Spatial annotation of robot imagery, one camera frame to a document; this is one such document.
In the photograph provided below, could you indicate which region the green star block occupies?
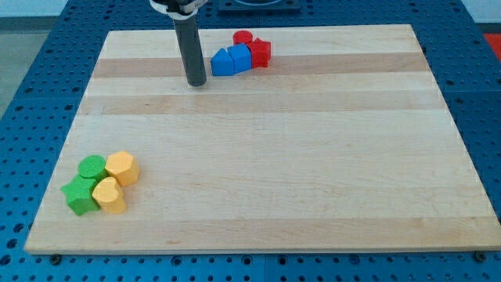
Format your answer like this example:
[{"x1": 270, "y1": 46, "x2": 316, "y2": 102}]
[{"x1": 60, "y1": 175, "x2": 100, "y2": 216}]

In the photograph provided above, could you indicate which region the yellow heart block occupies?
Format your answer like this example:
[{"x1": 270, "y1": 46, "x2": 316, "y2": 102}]
[{"x1": 92, "y1": 177, "x2": 127, "y2": 214}]

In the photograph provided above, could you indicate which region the white rod mount clamp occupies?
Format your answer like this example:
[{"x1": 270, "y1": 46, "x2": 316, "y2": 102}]
[{"x1": 150, "y1": 0, "x2": 207, "y2": 20}]

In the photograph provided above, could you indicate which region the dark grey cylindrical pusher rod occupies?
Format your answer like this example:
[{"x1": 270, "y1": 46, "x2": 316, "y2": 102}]
[{"x1": 174, "y1": 16, "x2": 207, "y2": 87}]

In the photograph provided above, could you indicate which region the blue cube block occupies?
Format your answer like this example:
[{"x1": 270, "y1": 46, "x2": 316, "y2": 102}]
[{"x1": 228, "y1": 43, "x2": 252, "y2": 74}]

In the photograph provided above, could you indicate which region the red star block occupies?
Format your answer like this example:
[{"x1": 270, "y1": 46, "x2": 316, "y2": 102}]
[{"x1": 247, "y1": 38, "x2": 272, "y2": 68}]

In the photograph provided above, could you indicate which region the green circle block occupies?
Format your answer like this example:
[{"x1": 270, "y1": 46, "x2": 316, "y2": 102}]
[{"x1": 77, "y1": 155, "x2": 108, "y2": 182}]

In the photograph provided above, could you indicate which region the light wooden board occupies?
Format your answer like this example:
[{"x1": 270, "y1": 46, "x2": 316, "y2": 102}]
[{"x1": 25, "y1": 24, "x2": 500, "y2": 255}]

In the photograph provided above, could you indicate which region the blue arch-shaped block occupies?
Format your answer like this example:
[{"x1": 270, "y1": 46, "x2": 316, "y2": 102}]
[{"x1": 211, "y1": 49, "x2": 235, "y2": 76}]

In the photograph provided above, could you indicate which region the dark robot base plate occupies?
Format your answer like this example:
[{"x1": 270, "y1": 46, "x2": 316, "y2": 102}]
[{"x1": 215, "y1": 0, "x2": 301, "y2": 13}]

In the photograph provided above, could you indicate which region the yellow hexagon block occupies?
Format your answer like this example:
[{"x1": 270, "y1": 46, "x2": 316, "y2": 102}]
[{"x1": 105, "y1": 150, "x2": 141, "y2": 186}]

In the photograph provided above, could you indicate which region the red cylinder block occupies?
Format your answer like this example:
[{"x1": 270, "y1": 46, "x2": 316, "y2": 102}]
[{"x1": 232, "y1": 30, "x2": 254, "y2": 45}]

